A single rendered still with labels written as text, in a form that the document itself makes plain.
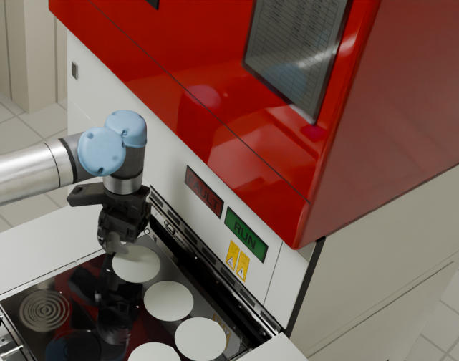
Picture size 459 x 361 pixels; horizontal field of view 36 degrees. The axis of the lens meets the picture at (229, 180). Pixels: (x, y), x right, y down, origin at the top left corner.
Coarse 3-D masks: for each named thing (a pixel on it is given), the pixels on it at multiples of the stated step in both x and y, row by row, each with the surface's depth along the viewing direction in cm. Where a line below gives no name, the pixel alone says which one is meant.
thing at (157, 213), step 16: (160, 208) 156; (160, 240) 159; (176, 240) 153; (176, 256) 156; (192, 256) 150; (192, 272) 153; (208, 272) 146; (208, 288) 151; (224, 288) 143; (224, 304) 148; (240, 304) 141; (224, 320) 148; (240, 320) 146; (256, 320) 138; (240, 336) 145; (272, 336) 136
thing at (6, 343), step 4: (4, 336) 137; (8, 336) 138; (20, 336) 138; (0, 340) 137; (4, 340) 137; (8, 340) 137; (12, 340) 137; (0, 344) 136; (4, 344) 136; (8, 344) 137; (12, 344) 138; (0, 348) 136; (4, 348) 137; (8, 348) 138; (12, 348) 139; (0, 352) 137; (4, 352) 138
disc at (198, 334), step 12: (180, 324) 140; (192, 324) 140; (204, 324) 140; (216, 324) 141; (180, 336) 138; (192, 336) 138; (204, 336) 138; (216, 336) 139; (180, 348) 136; (192, 348) 136; (204, 348) 136; (216, 348) 137; (204, 360) 134
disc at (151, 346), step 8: (144, 344) 135; (152, 344) 135; (160, 344) 136; (136, 352) 133; (144, 352) 134; (152, 352) 134; (160, 352) 134; (168, 352) 134; (176, 352) 135; (128, 360) 132; (136, 360) 132; (144, 360) 132; (152, 360) 133; (160, 360) 133; (168, 360) 133; (176, 360) 134
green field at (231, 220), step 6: (228, 210) 134; (228, 216) 134; (234, 216) 133; (228, 222) 135; (234, 222) 133; (240, 222) 132; (234, 228) 134; (240, 228) 133; (246, 228) 131; (240, 234) 133; (246, 234) 132; (252, 234) 130; (246, 240) 132; (252, 240) 131; (258, 240) 129; (252, 246) 132; (258, 246) 130; (264, 246) 128; (258, 252) 131
